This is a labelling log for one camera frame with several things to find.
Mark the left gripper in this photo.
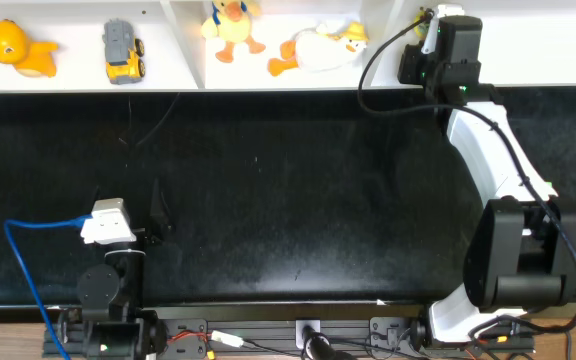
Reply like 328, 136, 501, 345
89, 178, 173, 246

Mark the grey and yellow toy truck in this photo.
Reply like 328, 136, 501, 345
101, 18, 147, 86

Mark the yellow rubber duck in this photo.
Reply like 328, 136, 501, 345
0, 18, 61, 79

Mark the yellow plush duck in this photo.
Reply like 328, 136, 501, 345
200, 0, 267, 65

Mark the white plush duck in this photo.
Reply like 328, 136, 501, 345
266, 20, 370, 78

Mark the white shelf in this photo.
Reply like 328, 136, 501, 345
0, 0, 576, 95

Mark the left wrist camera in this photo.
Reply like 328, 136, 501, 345
80, 197, 138, 246

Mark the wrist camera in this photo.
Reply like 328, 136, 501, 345
80, 197, 138, 246
420, 3, 466, 55

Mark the blue cable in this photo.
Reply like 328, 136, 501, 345
3, 214, 93, 360

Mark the mounting rail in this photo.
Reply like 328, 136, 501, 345
42, 317, 537, 360

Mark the black cable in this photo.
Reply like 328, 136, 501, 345
356, 8, 576, 351

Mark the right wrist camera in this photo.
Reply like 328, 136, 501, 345
420, 3, 466, 55

